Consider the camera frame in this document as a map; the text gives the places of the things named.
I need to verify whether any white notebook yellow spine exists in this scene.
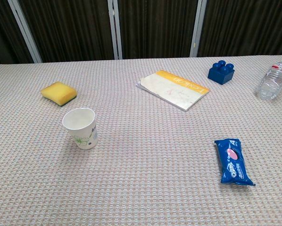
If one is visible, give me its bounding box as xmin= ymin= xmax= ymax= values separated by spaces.
xmin=135 ymin=70 xmax=210 ymax=111

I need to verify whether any yellow sponge green scouring pad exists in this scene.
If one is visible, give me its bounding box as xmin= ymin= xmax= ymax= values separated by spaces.
xmin=40 ymin=81 xmax=78 ymax=106

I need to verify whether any blue plastic building block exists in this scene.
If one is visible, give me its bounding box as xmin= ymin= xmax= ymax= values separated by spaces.
xmin=207 ymin=60 xmax=235 ymax=85

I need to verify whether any white screen frame post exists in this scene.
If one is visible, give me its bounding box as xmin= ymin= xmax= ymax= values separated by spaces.
xmin=107 ymin=0 xmax=123 ymax=60
xmin=7 ymin=0 xmax=43 ymax=64
xmin=189 ymin=0 xmax=208 ymax=57

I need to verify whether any beige woven tablecloth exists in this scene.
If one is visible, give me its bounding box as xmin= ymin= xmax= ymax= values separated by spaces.
xmin=0 ymin=55 xmax=282 ymax=226

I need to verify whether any blue Oreo cookie pack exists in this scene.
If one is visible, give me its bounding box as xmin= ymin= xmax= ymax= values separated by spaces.
xmin=214 ymin=138 xmax=256 ymax=187

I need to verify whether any clear plastic water bottle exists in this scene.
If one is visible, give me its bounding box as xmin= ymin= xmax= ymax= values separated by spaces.
xmin=256 ymin=60 xmax=282 ymax=100

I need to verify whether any dark pleated screen panel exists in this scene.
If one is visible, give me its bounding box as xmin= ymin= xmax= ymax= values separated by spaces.
xmin=0 ymin=0 xmax=35 ymax=67
xmin=17 ymin=0 xmax=116 ymax=63
xmin=197 ymin=0 xmax=282 ymax=57
xmin=117 ymin=0 xmax=199 ymax=59

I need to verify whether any white paper cup flower print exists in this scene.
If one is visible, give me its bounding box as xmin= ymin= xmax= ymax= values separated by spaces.
xmin=62 ymin=107 xmax=99 ymax=151

